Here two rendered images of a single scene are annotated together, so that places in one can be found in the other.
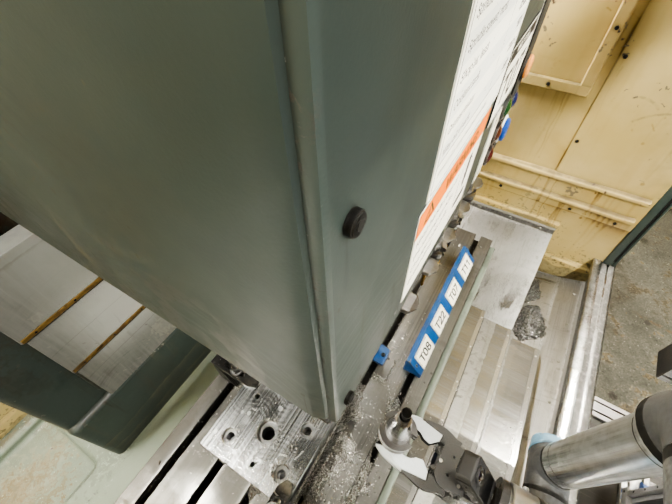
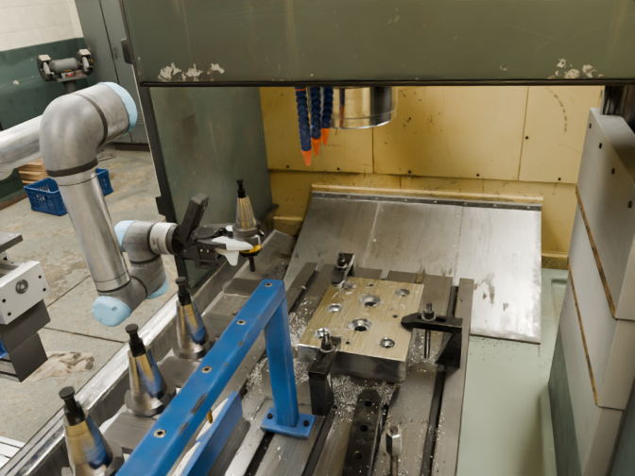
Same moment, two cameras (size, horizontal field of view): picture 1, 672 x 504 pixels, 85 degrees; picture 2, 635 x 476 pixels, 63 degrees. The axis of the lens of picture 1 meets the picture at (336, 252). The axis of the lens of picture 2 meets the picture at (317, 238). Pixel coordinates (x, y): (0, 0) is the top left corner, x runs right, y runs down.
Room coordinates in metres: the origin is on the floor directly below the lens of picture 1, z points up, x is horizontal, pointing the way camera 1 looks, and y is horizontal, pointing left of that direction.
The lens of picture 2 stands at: (1.18, -0.18, 1.69)
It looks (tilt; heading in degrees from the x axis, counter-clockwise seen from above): 27 degrees down; 167
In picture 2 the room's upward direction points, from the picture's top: 4 degrees counter-clockwise
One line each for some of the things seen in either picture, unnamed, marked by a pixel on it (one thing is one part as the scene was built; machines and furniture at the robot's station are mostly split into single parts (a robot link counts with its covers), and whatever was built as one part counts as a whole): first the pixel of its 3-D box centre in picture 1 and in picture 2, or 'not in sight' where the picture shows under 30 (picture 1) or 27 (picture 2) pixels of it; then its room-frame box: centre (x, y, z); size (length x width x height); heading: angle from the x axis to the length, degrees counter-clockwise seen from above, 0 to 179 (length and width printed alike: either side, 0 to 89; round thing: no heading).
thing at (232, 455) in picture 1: (282, 415); (366, 320); (0.25, 0.14, 0.96); 0.29 x 0.23 x 0.05; 147
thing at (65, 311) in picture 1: (135, 276); (596, 280); (0.52, 0.49, 1.16); 0.48 x 0.05 x 0.51; 147
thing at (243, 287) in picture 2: (402, 299); (242, 287); (0.40, -0.14, 1.21); 0.07 x 0.05 x 0.01; 57
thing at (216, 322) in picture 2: (422, 263); (212, 324); (0.49, -0.20, 1.21); 0.07 x 0.05 x 0.01; 57
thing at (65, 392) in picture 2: not in sight; (71, 404); (0.73, -0.34, 1.31); 0.02 x 0.02 x 0.03
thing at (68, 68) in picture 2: not in sight; (76, 108); (-4.91, -1.31, 0.57); 0.47 x 0.37 x 1.14; 116
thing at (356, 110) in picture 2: not in sight; (351, 84); (0.28, 0.11, 1.51); 0.16 x 0.16 x 0.12
